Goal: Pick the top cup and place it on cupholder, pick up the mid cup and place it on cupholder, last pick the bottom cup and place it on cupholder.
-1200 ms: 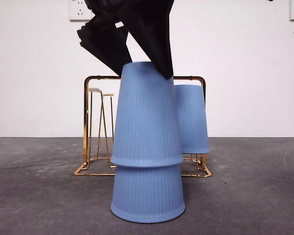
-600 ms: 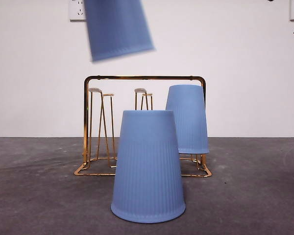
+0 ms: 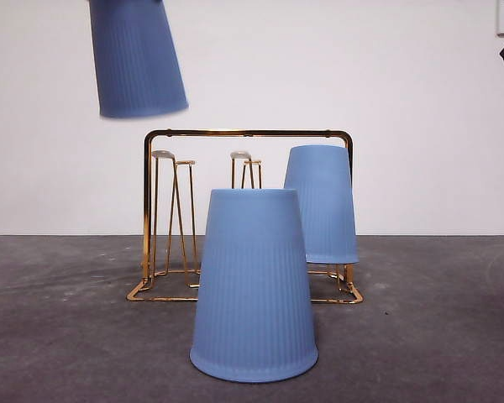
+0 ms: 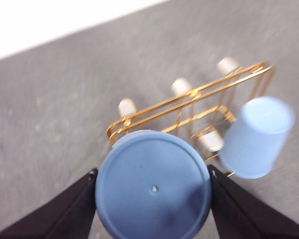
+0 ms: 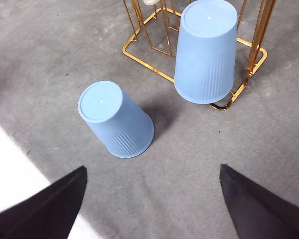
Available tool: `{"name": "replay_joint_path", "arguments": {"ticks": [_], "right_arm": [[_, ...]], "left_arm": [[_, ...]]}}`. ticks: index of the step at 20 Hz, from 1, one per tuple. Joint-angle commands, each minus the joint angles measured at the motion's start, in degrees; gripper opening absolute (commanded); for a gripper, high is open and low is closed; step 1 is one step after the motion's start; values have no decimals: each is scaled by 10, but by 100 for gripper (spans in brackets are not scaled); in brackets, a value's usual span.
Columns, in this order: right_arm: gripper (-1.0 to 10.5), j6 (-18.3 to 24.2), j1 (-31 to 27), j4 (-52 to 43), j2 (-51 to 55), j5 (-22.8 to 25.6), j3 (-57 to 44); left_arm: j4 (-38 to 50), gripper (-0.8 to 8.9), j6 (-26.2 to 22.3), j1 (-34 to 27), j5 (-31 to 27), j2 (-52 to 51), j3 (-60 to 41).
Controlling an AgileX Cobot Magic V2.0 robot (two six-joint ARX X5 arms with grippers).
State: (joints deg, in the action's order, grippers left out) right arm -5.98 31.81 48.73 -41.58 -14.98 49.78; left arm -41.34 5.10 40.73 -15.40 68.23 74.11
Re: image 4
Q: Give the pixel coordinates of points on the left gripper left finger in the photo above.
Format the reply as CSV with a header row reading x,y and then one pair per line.
x,y
59,221

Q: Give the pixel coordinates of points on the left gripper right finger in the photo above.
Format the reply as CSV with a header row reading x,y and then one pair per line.
x,y
244,216

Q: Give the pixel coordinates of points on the blue ribbed plastic cup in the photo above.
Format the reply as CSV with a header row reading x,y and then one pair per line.
x,y
254,139
152,189

